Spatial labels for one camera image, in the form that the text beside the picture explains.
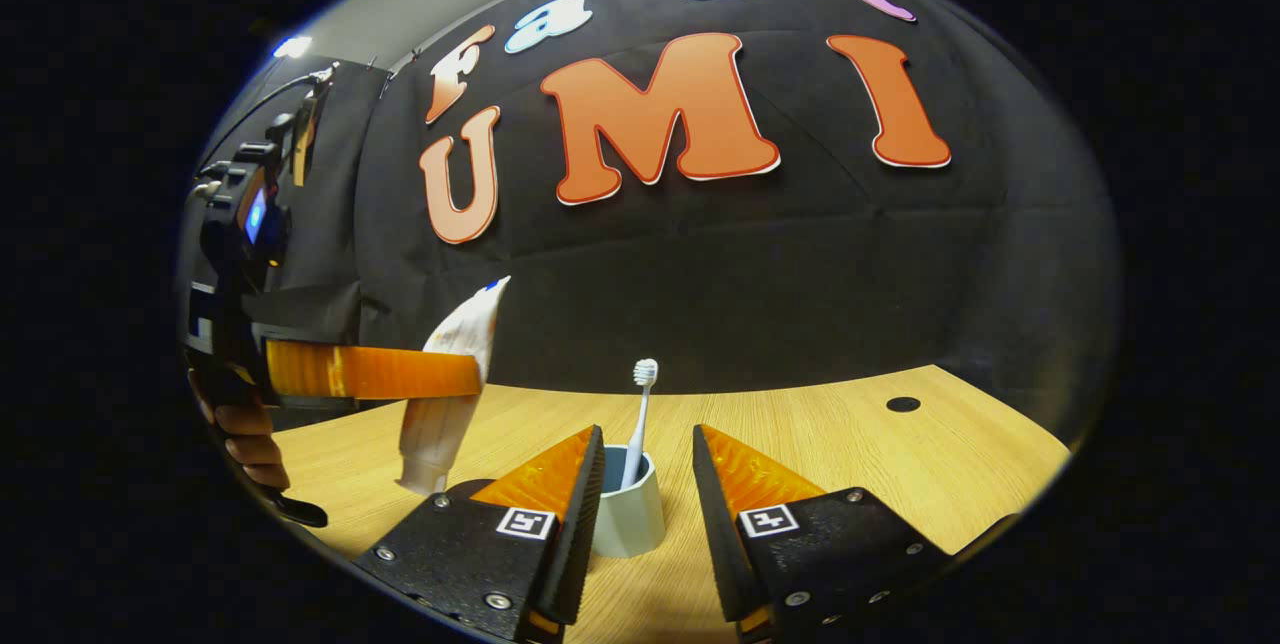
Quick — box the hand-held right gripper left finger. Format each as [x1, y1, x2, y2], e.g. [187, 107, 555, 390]
[352, 424, 607, 643]

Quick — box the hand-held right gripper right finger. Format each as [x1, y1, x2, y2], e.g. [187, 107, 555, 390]
[692, 424, 956, 643]

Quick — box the light blue cup wooden handle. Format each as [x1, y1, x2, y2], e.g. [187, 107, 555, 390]
[590, 444, 667, 559]

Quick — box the white toothpaste tube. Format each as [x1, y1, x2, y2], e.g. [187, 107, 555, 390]
[397, 275, 512, 496]

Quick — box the white toothbrush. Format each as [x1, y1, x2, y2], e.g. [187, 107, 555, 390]
[620, 358, 660, 491]

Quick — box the wooden desktop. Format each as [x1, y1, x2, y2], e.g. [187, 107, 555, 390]
[270, 364, 1073, 644]

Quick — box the black backdrop cloth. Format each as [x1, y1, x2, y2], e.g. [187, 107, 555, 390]
[185, 0, 1121, 445]

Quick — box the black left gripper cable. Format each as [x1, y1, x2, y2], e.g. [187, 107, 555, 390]
[200, 72, 331, 170]

